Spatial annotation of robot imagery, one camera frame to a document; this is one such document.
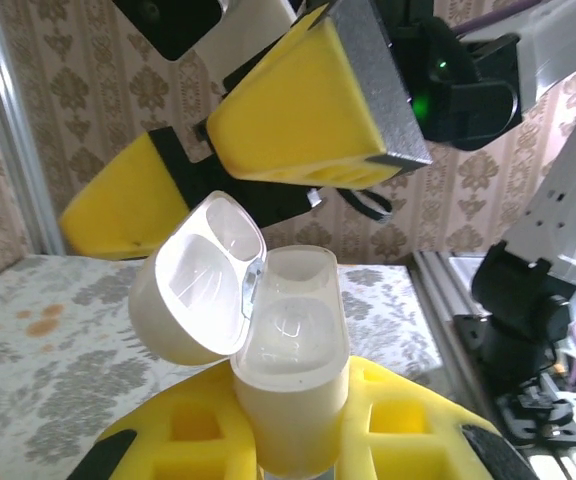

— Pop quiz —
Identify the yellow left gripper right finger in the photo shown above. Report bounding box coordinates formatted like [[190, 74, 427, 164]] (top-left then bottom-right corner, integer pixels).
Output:
[[338, 354, 540, 480]]

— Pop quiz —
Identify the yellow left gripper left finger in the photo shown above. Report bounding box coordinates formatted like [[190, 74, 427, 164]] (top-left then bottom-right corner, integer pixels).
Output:
[[66, 360, 260, 480]]

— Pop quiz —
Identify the white earbud charging case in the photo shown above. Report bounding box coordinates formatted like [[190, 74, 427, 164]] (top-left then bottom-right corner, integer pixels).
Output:
[[127, 189, 352, 474]]

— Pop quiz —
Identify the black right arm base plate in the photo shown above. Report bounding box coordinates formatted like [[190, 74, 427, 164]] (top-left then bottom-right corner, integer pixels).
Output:
[[453, 312, 576, 447]]

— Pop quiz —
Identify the long aluminium base rail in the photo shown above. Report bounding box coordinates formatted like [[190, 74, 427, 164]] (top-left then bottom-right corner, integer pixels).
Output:
[[410, 249, 499, 431]]

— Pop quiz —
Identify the aluminium frame post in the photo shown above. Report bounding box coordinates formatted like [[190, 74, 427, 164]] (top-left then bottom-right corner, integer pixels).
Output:
[[0, 0, 65, 257]]

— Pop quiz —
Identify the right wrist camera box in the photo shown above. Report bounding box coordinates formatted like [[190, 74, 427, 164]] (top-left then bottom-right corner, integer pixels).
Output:
[[111, 0, 300, 77]]

